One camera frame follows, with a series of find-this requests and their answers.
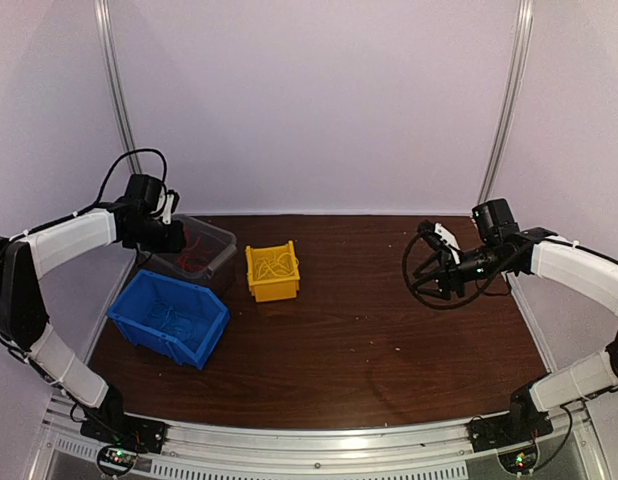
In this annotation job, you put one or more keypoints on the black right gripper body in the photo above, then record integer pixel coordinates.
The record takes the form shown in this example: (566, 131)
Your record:
(456, 283)

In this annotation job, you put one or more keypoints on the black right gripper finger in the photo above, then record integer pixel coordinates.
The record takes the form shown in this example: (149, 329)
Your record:
(432, 289)
(435, 261)

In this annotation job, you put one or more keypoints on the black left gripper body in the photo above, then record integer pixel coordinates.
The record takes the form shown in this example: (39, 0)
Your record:
(169, 243)

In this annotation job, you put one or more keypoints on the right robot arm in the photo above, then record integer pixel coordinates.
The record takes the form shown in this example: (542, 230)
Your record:
(566, 293)

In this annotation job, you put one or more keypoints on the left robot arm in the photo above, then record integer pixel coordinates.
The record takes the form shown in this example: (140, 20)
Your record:
(42, 266)

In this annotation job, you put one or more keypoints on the clear grey plastic tub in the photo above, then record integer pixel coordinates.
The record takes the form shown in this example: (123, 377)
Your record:
(208, 260)

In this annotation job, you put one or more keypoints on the blue plastic bin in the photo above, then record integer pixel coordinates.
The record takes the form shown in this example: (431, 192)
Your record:
(179, 320)

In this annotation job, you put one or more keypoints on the yellow plastic bin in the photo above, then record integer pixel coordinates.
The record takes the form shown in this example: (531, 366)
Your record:
(273, 272)

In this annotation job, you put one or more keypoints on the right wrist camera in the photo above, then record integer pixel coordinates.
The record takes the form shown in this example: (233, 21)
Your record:
(438, 238)

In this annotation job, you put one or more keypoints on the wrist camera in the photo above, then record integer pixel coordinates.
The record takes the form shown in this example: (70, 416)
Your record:
(168, 200)
(438, 238)

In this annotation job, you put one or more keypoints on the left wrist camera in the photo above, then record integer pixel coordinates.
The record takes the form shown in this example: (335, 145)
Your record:
(168, 200)

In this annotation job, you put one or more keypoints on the front aluminium rail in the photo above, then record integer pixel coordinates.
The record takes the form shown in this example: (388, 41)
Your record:
(441, 450)

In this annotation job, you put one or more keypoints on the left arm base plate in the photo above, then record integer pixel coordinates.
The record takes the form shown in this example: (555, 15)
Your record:
(136, 434)

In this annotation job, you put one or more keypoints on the left corner aluminium post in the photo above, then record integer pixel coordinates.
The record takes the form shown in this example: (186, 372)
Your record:
(105, 32)

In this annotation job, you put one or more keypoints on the corner aluminium post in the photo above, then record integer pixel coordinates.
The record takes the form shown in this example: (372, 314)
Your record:
(517, 66)
(105, 32)

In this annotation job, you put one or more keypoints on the right corner aluminium post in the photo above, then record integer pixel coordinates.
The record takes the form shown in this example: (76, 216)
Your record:
(517, 66)

